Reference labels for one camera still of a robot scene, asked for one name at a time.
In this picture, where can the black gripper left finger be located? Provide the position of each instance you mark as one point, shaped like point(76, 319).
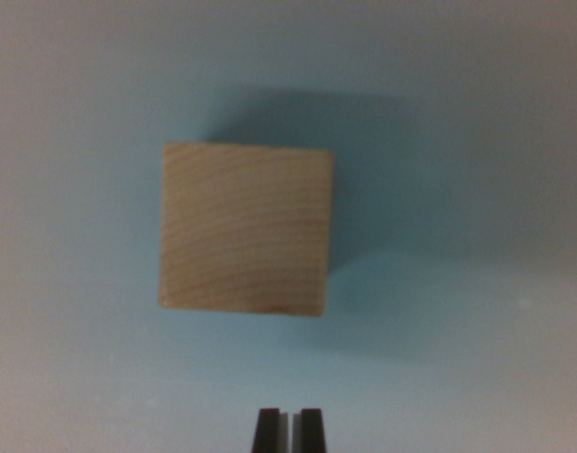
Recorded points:
point(269, 434)

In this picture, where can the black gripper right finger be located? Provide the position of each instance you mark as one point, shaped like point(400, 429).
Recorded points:
point(311, 434)

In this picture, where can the light wooden cube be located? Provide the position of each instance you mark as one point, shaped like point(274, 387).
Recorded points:
point(243, 229)

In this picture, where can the light blue plastic bin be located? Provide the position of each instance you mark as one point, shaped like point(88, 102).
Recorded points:
point(458, 226)

